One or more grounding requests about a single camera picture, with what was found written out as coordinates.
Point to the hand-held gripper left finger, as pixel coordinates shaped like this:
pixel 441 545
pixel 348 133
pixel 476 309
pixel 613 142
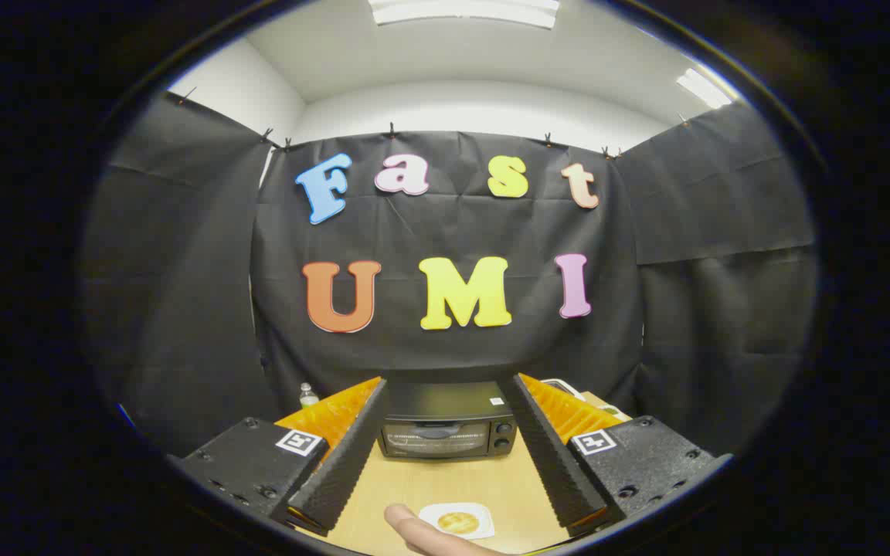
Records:
pixel 344 463

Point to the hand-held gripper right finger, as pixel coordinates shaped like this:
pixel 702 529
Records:
pixel 553 463

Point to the golden bread bun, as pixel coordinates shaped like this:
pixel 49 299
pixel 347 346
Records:
pixel 458 523

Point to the black toaster oven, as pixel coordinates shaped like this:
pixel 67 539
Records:
pixel 445 401

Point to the white slot toaster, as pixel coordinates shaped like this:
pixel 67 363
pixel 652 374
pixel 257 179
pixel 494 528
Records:
pixel 565 386

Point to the green label plastic bottle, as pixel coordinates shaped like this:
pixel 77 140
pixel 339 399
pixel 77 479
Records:
pixel 308 398

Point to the white plate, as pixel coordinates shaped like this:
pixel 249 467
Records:
pixel 429 513

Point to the small ceiling light panel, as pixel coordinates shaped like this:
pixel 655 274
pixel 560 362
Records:
pixel 704 89

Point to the long ceiling light panel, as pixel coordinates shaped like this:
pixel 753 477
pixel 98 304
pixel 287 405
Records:
pixel 464 11

